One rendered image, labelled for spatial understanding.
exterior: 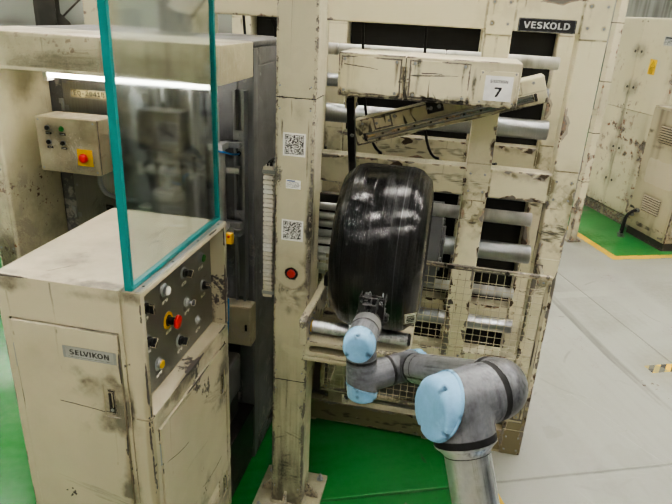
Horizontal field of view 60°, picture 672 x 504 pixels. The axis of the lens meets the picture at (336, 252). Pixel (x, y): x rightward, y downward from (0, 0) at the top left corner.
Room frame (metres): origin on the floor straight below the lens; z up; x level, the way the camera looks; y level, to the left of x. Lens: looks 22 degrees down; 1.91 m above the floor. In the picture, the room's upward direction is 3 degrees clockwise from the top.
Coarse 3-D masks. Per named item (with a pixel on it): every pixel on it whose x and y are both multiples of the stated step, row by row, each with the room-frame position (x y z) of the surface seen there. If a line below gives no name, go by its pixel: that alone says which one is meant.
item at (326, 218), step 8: (320, 192) 2.38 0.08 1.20; (320, 200) 2.38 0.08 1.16; (328, 200) 2.37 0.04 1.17; (336, 200) 2.36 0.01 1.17; (320, 208) 2.25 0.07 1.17; (328, 208) 2.24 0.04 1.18; (320, 216) 2.24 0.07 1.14; (328, 216) 2.23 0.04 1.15; (320, 224) 2.25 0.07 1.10; (328, 224) 2.24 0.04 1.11; (320, 232) 2.24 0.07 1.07; (328, 232) 2.23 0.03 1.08; (320, 240) 2.25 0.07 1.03; (328, 240) 2.24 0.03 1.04; (320, 248) 2.24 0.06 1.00; (328, 248) 2.24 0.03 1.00; (320, 256) 2.25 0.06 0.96; (320, 264) 2.24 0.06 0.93
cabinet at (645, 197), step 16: (656, 112) 5.57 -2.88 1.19; (656, 128) 5.51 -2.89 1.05; (656, 144) 5.46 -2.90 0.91; (656, 160) 5.41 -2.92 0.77; (640, 176) 5.56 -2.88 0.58; (656, 176) 5.36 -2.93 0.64; (640, 192) 5.51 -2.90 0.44; (656, 192) 5.31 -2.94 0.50; (640, 208) 5.44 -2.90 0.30; (656, 208) 5.24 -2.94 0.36; (640, 224) 5.40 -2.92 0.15; (656, 224) 5.20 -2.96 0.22; (656, 240) 5.16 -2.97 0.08
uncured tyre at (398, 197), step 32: (352, 192) 1.74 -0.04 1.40; (384, 192) 1.73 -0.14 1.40; (416, 192) 1.73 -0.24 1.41; (352, 224) 1.66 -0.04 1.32; (384, 224) 1.65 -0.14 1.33; (416, 224) 1.66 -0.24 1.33; (352, 256) 1.62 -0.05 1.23; (384, 256) 1.61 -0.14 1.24; (416, 256) 1.62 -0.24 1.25; (352, 288) 1.62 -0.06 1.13; (384, 288) 1.60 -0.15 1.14; (416, 288) 1.62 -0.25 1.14; (352, 320) 1.69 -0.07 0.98
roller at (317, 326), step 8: (312, 320) 1.78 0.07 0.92; (320, 320) 1.78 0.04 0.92; (312, 328) 1.76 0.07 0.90; (320, 328) 1.75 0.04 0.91; (328, 328) 1.75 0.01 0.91; (336, 328) 1.75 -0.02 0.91; (344, 328) 1.74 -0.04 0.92; (384, 336) 1.71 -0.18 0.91; (392, 336) 1.71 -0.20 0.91; (400, 336) 1.71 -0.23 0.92; (408, 336) 1.71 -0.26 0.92; (400, 344) 1.70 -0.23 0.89; (408, 344) 1.70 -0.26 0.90
